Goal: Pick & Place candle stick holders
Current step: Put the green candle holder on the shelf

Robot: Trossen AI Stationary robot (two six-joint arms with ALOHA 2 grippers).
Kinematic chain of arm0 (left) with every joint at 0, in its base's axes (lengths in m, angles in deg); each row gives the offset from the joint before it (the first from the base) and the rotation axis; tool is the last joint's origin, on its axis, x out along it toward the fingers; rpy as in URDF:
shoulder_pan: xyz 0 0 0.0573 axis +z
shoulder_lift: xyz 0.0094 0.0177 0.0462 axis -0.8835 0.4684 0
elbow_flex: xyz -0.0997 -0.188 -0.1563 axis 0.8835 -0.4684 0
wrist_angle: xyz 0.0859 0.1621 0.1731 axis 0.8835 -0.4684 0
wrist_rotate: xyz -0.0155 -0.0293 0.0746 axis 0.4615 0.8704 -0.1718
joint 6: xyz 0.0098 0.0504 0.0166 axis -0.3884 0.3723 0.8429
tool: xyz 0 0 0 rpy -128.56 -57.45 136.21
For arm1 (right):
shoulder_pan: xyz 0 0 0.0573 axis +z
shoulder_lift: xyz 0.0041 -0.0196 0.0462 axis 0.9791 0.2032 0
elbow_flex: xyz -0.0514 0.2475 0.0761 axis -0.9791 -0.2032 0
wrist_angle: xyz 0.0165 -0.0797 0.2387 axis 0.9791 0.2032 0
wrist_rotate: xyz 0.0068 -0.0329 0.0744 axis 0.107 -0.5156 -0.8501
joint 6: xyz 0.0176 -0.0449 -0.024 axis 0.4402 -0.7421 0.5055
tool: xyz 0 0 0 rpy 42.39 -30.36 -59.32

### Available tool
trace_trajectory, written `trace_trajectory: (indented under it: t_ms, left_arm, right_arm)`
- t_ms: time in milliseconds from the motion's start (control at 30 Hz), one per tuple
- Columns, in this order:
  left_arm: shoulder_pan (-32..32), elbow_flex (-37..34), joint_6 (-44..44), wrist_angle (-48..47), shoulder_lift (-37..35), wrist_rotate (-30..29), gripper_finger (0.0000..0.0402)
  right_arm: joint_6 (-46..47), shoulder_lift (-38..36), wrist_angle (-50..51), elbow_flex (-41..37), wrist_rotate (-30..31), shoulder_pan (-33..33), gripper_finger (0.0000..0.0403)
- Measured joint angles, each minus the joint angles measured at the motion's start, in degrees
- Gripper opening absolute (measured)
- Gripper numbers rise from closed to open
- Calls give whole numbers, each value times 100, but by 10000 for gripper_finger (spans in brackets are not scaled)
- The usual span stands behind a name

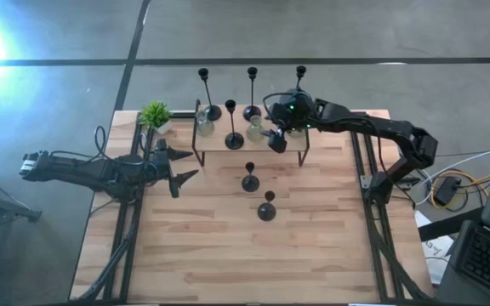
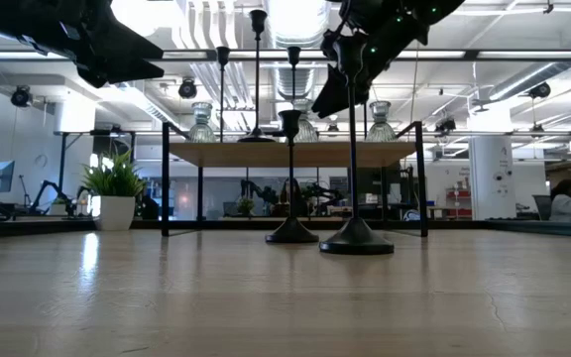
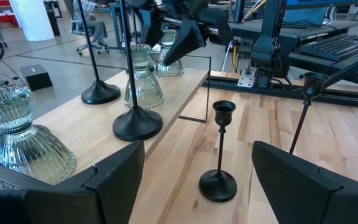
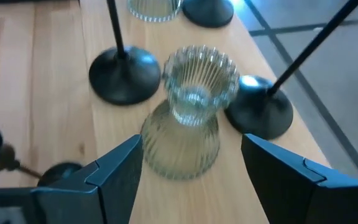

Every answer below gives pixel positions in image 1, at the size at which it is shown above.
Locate black aluminium frame rails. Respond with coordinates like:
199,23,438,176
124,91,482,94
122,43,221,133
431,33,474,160
72,114,157,303
349,110,431,303

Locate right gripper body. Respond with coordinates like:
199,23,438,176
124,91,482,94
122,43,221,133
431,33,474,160
262,100,293,154

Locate tall black candlestick holder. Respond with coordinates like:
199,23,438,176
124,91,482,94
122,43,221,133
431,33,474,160
242,66,263,122
294,65,308,91
224,99,245,150
197,67,223,122

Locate dark grey side desk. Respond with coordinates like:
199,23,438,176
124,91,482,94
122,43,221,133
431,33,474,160
417,207,490,306

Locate black laptop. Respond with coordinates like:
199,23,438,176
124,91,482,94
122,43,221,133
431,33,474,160
457,122,490,301

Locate wooden shelf riser black frame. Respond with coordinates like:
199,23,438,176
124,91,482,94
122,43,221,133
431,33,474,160
191,99,312,167

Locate yellow cable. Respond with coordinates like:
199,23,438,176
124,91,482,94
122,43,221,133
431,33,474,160
430,169,490,210

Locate artificial plant in white pot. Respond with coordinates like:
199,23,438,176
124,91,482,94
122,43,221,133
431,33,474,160
138,100,174,136

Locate black power adapter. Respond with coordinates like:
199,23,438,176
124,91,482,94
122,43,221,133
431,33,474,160
434,175,463,208

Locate white paper sheet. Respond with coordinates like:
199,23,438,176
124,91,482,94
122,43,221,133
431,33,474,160
414,210,454,286

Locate white cable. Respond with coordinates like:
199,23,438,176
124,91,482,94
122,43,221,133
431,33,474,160
410,146,490,207

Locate short black candlestick holder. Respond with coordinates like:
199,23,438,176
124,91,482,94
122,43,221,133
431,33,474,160
241,161,261,193

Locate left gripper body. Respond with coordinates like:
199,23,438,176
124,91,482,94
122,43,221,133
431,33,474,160
146,138,180,199

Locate medium black candlestick holder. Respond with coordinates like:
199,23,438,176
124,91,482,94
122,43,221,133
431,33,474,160
256,190,277,223

